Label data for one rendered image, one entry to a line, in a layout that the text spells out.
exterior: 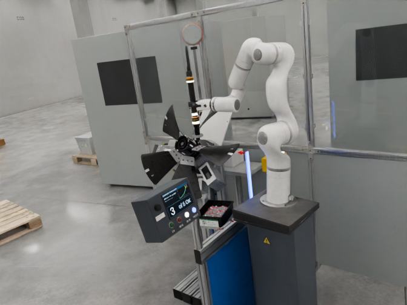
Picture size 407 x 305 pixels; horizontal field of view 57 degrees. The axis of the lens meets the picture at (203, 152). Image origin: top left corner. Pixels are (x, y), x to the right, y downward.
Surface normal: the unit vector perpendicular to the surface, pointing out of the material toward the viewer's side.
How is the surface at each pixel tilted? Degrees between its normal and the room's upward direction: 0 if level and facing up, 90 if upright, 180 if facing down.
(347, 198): 90
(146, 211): 90
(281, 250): 90
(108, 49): 90
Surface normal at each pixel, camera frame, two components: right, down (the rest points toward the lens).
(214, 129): -0.54, -0.38
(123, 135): -0.43, 0.32
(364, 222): -0.60, 0.30
